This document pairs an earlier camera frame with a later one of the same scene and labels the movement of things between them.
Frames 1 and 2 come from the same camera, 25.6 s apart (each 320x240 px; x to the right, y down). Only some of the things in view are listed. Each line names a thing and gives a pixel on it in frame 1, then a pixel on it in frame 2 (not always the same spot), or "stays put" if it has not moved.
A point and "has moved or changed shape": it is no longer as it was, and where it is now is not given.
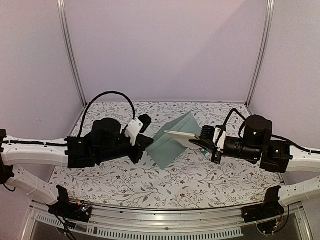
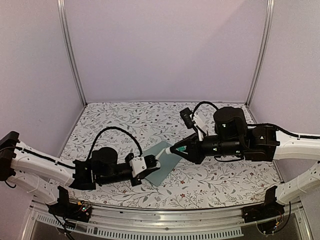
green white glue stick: x=205 y=152 has moved or changed shape
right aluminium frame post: x=270 y=9 stays put
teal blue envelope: x=165 y=148 → x=168 y=161
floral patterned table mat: x=199 y=182 stays put
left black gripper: x=142 y=143 → x=140 y=176
